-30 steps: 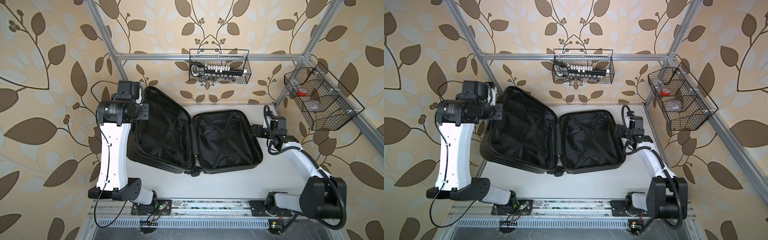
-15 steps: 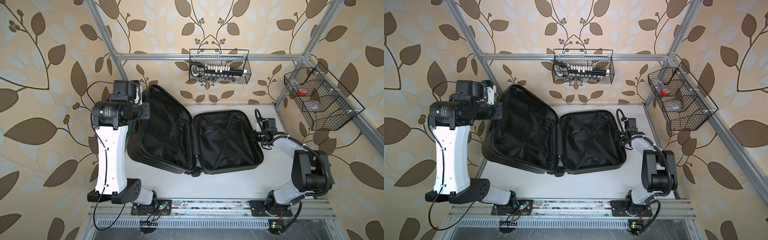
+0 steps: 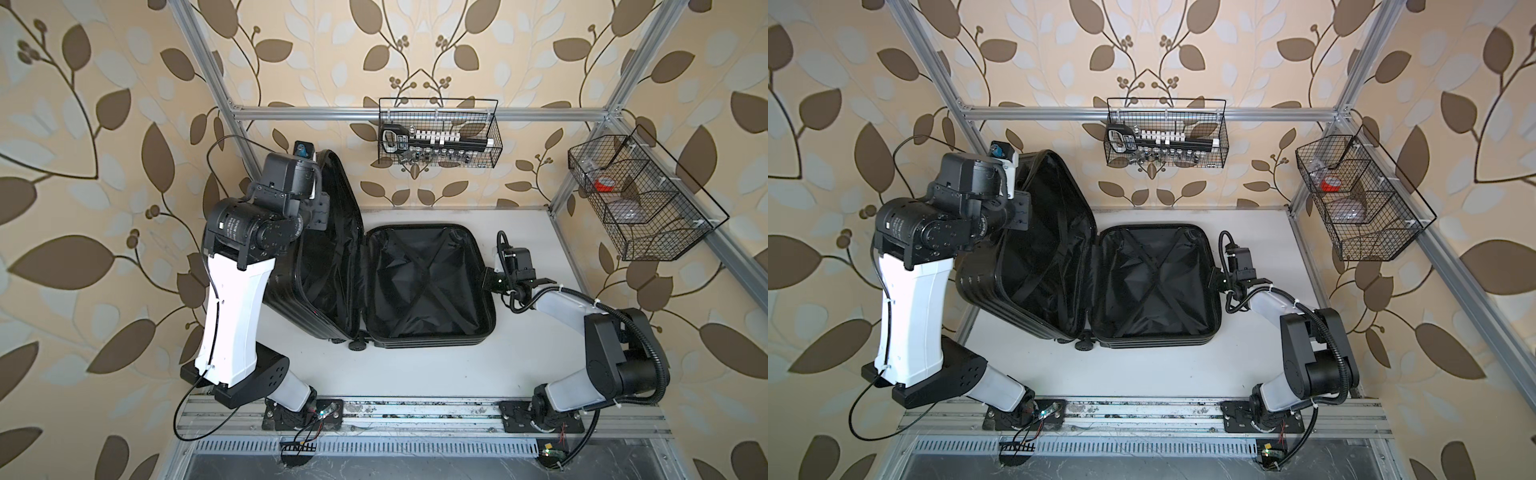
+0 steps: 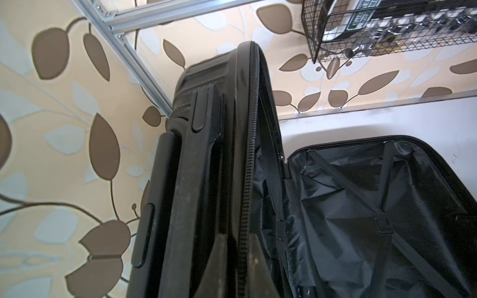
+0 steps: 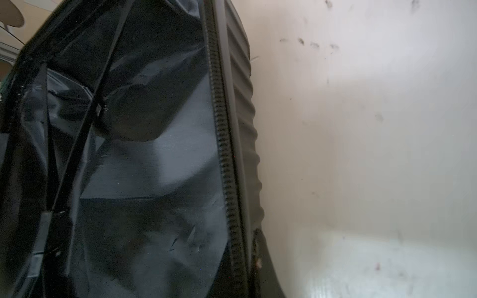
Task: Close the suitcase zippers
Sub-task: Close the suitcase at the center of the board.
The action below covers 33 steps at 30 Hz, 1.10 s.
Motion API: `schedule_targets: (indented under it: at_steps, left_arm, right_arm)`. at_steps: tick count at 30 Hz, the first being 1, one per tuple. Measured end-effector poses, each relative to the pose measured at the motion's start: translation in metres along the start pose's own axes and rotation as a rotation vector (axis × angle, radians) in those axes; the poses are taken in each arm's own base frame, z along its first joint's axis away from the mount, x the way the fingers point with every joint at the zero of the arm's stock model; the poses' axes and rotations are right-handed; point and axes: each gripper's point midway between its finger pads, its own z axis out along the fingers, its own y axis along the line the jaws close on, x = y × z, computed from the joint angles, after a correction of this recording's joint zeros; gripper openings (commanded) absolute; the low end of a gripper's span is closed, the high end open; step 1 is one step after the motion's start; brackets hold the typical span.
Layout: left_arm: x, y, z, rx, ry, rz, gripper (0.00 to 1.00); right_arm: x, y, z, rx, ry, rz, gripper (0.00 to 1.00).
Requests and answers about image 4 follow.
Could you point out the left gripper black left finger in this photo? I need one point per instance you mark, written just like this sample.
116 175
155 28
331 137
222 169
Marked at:
220 276

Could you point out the socket set in basket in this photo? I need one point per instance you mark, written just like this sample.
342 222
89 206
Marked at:
391 22

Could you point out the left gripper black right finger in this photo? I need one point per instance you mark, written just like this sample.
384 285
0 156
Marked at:
259 281

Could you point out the black hard-shell suitcase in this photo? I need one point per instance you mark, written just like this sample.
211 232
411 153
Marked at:
382 217

